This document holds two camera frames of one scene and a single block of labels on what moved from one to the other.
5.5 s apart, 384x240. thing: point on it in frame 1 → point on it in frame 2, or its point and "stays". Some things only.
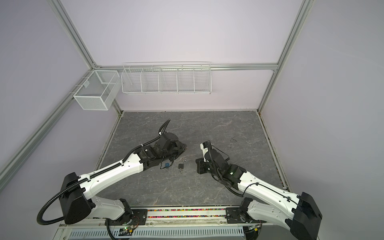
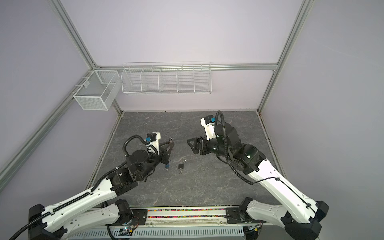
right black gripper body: (204, 167) → (212, 147)
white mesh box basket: (98, 91) stays
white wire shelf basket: (166, 79) stays
